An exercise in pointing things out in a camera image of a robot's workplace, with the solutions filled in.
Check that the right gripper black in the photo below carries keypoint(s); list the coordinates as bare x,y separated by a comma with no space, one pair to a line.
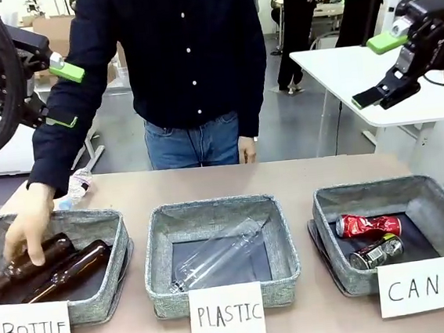
435,32

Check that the brown glass bottle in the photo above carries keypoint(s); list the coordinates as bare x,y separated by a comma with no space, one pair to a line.
81,260
56,247

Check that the crushed red can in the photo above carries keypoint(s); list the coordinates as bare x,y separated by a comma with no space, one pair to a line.
365,225

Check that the clear plastic bottle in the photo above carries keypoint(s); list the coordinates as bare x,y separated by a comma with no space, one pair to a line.
215,255
78,186

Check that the person's right forearm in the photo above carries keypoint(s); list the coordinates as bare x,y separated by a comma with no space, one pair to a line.
52,159

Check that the person's left forearm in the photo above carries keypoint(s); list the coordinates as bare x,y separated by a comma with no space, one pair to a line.
253,108

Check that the grey basket labelled bottle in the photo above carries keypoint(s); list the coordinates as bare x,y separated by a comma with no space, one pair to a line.
89,220

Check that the grey basket labelled can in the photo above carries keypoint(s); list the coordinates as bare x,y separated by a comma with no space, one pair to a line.
374,195

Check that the black drink can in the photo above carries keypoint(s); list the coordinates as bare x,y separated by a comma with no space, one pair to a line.
376,252

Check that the grey basket labelled plastic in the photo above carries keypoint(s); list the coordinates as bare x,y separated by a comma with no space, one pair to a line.
211,215

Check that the paper label reading can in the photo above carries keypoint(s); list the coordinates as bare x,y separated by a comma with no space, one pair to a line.
412,287

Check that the person's right hand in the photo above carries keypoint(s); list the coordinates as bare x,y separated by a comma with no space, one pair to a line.
30,220

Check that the person's left hand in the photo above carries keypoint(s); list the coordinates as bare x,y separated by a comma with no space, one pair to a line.
246,150

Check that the white table with metal legs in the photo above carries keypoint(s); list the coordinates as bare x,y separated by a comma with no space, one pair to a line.
330,65

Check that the white desk with angled leg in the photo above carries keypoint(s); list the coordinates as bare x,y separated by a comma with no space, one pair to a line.
93,149

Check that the white equipment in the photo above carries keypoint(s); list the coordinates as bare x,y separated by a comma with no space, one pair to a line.
397,4

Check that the cardboard box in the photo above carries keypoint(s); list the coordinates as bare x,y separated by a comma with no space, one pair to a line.
56,33

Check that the bystander in black clothes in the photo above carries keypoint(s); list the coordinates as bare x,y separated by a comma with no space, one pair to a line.
359,3
294,18

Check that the distant white desk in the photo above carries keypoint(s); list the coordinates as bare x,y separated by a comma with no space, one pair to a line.
327,10

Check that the crumpled clear plastic bottle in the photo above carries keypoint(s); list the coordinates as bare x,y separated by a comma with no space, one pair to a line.
78,186

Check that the person in navy shirt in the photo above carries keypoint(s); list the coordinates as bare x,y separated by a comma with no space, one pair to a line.
188,59

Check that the paper label reading plastic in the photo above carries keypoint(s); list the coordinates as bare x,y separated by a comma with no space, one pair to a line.
226,315

